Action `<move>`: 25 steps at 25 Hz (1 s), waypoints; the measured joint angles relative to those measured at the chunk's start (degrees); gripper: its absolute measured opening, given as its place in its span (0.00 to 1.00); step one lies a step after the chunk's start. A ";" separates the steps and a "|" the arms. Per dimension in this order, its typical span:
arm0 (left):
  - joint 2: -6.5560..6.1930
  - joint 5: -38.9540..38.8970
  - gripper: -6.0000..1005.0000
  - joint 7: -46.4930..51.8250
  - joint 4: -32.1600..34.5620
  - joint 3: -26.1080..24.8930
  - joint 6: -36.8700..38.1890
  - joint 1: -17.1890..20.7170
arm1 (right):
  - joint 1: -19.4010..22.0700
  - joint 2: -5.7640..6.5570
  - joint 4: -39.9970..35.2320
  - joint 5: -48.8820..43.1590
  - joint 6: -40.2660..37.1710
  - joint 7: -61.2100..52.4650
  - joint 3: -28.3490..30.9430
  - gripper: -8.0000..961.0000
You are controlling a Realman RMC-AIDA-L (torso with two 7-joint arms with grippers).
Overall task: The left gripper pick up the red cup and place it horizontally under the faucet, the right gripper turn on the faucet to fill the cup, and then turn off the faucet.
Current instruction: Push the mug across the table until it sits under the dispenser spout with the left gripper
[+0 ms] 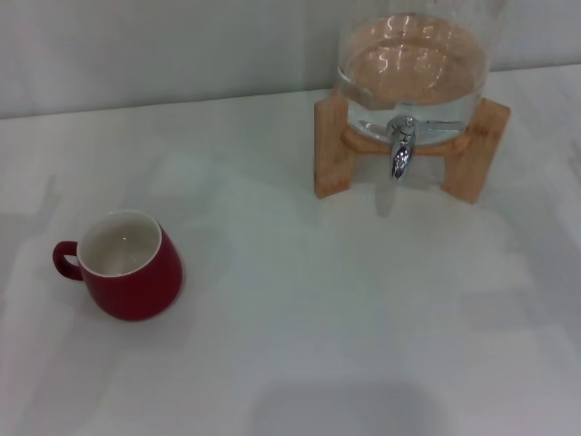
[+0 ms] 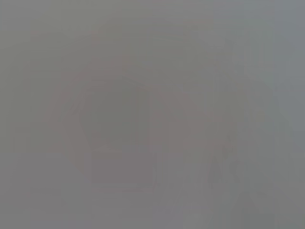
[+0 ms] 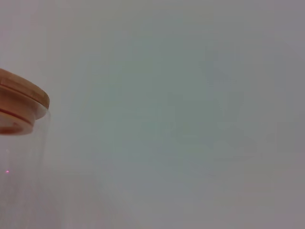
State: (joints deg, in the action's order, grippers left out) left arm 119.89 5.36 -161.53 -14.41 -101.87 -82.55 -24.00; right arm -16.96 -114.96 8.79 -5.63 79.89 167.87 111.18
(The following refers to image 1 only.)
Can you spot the red ceramic cup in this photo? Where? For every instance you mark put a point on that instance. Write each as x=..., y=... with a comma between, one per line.
x=136, y=290

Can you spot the wooden dispenser stand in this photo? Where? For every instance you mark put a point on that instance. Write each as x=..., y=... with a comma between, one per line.
x=333, y=150

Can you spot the glass water dispenser jar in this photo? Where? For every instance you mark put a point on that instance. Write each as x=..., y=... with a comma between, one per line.
x=413, y=63

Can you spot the chrome faucet tap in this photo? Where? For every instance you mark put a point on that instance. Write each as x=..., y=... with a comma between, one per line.
x=400, y=156

